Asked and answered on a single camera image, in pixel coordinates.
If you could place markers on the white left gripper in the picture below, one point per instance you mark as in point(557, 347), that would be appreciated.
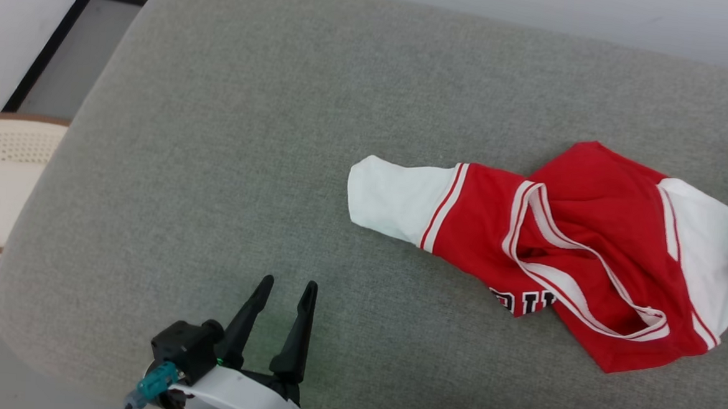
point(235, 400)

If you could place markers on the red and white jersey shirt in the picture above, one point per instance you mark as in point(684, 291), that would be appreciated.
point(599, 242)

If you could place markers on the grey fabric sofa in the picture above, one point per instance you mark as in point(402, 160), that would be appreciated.
point(248, 161)

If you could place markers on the black framed grey panel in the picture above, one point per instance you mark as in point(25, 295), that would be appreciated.
point(79, 52)

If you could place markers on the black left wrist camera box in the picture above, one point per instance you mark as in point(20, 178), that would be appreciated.
point(183, 346)

